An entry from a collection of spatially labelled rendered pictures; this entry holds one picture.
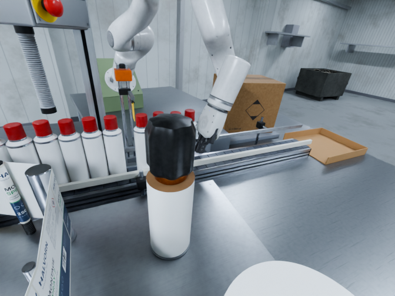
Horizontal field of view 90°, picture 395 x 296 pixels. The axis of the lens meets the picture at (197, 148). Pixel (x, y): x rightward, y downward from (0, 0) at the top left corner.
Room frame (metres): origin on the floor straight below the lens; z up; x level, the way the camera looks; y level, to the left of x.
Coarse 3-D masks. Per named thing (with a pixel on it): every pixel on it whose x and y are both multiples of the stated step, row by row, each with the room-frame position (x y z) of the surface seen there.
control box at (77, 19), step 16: (0, 0) 0.45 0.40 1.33; (16, 0) 0.45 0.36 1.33; (32, 0) 0.45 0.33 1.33; (64, 0) 0.53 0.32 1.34; (80, 0) 0.58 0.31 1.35; (0, 16) 0.45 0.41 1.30; (16, 16) 0.45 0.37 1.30; (32, 16) 0.45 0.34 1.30; (48, 16) 0.48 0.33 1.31; (64, 16) 0.52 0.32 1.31; (80, 16) 0.57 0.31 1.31
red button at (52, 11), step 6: (42, 0) 0.47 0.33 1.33; (48, 0) 0.46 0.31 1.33; (54, 0) 0.47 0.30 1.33; (42, 6) 0.47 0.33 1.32; (48, 6) 0.46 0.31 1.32; (54, 6) 0.46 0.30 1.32; (60, 6) 0.48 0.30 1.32; (48, 12) 0.46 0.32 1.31; (54, 12) 0.46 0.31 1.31; (60, 12) 0.47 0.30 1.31
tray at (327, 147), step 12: (300, 132) 1.05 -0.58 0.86; (312, 132) 1.09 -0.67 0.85; (324, 132) 1.10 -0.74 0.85; (312, 144) 0.95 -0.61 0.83; (324, 144) 0.97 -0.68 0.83; (336, 144) 0.98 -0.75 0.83; (348, 144) 0.97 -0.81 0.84; (360, 144) 0.93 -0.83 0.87; (312, 156) 0.83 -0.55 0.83; (324, 156) 0.84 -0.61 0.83; (336, 156) 0.79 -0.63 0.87; (348, 156) 0.83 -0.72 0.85
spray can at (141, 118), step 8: (136, 120) 0.53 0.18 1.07; (144, 120) 0.52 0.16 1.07; (136, 128) 0.52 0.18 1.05; (144, 128) 0.52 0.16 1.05; (136, 136) 0.51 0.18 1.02; (144, 136) 0.51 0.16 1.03; (136, 144) 0.52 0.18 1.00; (144, 144) 0.51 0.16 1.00; (136, 152) 0.52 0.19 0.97; (144, 152) 0.51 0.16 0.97; (136, 160) 0.52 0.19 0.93; (144, 160) 0.51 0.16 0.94; (144, 168) 0.51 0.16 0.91
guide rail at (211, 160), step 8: (280, 144) 0.76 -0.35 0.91; (288, 144) 0.77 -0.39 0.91; (296, 144) 0.79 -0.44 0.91; (304, 144) 0.81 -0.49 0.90; (240, 152) 0.66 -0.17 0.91; (248, 152) 0.67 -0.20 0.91; (256, 152) 0.69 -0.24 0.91; (264, 152) 0.71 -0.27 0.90; (200, 160) 0.58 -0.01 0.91; (208, 160) 0.60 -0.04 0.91; (216, 160) 0.61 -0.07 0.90; (224, 160) 0.63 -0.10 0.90; (104, 176) 0.46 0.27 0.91; (112, 176) 0.46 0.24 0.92; (120, 176) 0.47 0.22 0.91; (128, 176) 0.48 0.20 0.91; (136, 176) 0.49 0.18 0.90; (64, 184) 0.41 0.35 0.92; (72, 184) 0.41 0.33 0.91; (80, 184) 0.42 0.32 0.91; (88, 184) 0.43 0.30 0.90; (96, 184) 0.44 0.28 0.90
